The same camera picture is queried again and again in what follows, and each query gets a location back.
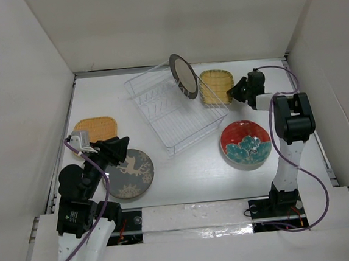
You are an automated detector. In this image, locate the cream plate with brown rim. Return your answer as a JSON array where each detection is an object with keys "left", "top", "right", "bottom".
[{"left": 169, "top": 54, "right": 198, "bottom": 99}]

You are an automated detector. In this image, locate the red plate with teal flower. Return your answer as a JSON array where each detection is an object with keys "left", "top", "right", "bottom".
[{"left": 219, "top": 120, "right": 272, "bottom": 169}]

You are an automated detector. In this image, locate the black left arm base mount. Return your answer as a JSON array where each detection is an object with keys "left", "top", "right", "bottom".
[{"left": 107, "top": 209, "right": 143, "bottom": 246}]

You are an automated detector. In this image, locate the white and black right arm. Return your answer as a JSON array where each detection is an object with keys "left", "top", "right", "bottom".
[{"left": 227, "top": 68, "right": 316, "bottom": 219}]

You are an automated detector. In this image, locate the orange woven square plate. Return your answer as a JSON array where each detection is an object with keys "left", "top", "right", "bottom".
[{"left": 73, "top": 116, "right": 118, "bottom": 155}]

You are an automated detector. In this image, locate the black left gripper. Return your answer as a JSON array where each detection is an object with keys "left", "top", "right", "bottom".
[{"left": 80, "top": 134, "right": 133, "bottom": 197}]

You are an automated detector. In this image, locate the yellow green-rimmed square plate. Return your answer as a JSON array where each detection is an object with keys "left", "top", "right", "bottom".
[{"left": 200, "top": 69, "right": 234, "bottom": 105}]

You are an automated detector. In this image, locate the grey reindeer round plate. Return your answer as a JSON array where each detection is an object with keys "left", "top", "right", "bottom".
[{"left": 105, "top": 149, "right": 155, "bottom": 200}]

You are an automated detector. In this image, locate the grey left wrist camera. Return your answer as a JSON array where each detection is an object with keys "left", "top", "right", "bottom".
[{"left": 68, "top": 130, "right": 90, "bottom": 152}]

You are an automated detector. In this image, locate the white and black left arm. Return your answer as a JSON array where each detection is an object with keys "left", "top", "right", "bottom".
[{"left": 57, "top": 136, "right": 130, "bottom": 261}]

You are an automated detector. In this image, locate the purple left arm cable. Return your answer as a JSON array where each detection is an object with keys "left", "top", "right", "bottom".
[{"left": 38, "top": 135, "right": 117, "bottom": 261}]

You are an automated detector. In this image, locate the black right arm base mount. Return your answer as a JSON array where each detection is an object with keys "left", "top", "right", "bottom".
[{"left": 243, "top": 198, "right": 309, "bottom": 233}]

